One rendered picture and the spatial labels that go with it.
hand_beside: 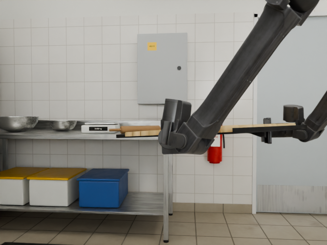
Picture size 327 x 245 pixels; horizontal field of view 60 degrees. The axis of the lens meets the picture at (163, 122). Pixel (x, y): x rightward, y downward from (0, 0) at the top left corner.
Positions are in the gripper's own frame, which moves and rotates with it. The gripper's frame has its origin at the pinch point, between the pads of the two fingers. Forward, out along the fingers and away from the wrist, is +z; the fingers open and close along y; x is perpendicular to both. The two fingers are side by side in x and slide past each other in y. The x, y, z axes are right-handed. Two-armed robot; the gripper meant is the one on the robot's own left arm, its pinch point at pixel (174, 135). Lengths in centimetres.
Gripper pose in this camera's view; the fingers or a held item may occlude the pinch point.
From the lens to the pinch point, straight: 90.6
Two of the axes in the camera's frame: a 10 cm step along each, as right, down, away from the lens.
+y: 0.4, 10.0, -0.2
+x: 9.9, -0.4, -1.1
